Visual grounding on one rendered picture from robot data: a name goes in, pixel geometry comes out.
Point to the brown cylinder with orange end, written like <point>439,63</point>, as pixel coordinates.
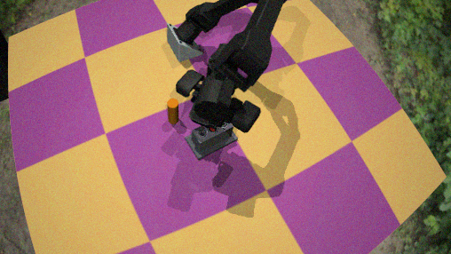
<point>173,110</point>

